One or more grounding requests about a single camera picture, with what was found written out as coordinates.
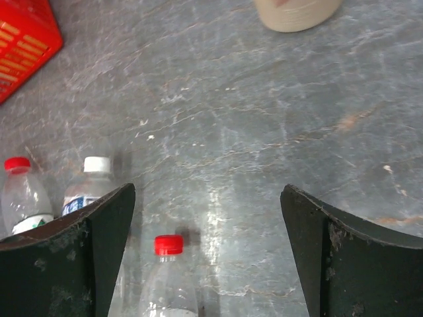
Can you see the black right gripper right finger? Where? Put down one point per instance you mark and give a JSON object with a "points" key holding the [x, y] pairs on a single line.
{"points": [[349, 266]]}

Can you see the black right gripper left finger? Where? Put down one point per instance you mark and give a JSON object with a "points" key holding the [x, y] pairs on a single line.
{"points": [[68, 267]]}

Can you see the clear bottle blue label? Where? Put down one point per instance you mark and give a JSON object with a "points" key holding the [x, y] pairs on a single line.
{"points": [[88, 190]]}

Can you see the red bottle cap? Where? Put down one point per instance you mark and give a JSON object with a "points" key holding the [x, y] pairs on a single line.
{"points": [[16, 162]]}

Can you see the clear bottle red label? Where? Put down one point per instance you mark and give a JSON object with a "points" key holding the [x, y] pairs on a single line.
{"points": [[169, 290]]}

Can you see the beige pump soap bottle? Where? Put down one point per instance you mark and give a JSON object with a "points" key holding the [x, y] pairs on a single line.
{"points": [[295, 15]]}

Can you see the red plastic shopping basket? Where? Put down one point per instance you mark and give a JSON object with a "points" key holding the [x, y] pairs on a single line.
{"points": [[30, 37]]}

